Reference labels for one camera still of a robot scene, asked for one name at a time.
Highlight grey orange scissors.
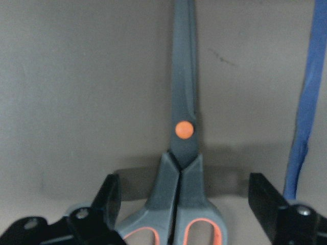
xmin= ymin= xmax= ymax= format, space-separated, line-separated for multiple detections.
xmin=117 ymin=1 xmax=228 ymax=244

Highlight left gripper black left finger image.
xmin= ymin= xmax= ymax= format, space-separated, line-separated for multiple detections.
xmin=1 ymin=174 xmax=123 ymax=244

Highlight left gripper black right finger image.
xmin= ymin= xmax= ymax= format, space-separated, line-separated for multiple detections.
xmin=248 ymin=173 xmax=326 ymax=244

